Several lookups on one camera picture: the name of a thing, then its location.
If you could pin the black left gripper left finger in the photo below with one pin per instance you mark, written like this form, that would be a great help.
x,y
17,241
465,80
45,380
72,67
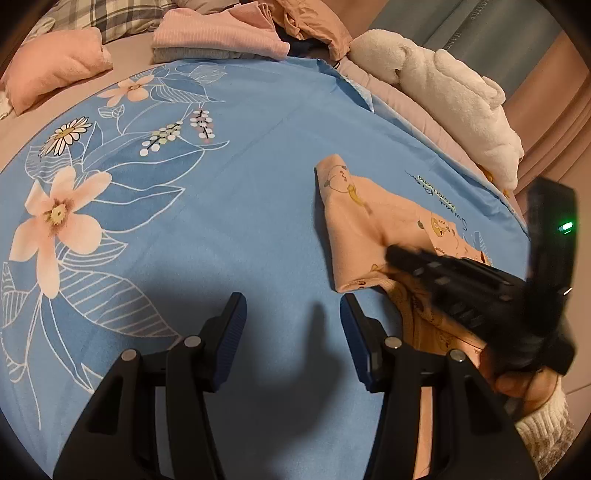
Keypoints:
x,y
220,338

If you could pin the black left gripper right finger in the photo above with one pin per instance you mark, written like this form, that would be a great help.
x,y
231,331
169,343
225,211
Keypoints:
x,y
366,338

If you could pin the peach cartoon print garment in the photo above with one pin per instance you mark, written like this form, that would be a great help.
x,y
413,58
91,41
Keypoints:
x,y
439,418

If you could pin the white knit sleeve forearm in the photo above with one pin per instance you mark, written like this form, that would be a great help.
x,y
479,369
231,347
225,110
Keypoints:
x,y
548,432

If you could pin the person's right hand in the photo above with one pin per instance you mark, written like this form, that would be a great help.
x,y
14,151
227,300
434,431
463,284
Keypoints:
x,y
532,389

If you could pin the blue floral bed sheet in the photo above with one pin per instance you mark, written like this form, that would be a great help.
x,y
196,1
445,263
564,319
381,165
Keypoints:
x,y
72,298

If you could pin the pink curtain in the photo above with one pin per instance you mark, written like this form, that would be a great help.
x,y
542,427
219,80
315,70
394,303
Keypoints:
x,y
550,111

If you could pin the white fluffy plush blanket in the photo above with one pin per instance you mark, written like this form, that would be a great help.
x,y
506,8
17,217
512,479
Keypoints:
x,y
469,106

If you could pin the grey-blue curtain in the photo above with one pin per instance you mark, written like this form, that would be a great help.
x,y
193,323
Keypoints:
x,y
500,39

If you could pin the dark navy garment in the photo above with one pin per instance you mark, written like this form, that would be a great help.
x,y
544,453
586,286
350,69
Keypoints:
x,y
323,44

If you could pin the pink folded knit garment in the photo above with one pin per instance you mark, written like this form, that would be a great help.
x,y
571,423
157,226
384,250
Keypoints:
x,y
244,30

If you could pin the peach crumpled garment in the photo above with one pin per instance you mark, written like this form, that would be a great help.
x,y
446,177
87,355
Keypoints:
x,y
312,19

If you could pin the salmon pink folded towel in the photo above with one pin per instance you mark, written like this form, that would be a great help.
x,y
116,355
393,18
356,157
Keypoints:
x,y
52,61

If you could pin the plaid grey white fabric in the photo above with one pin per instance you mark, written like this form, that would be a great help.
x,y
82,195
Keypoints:
x,y
113,18

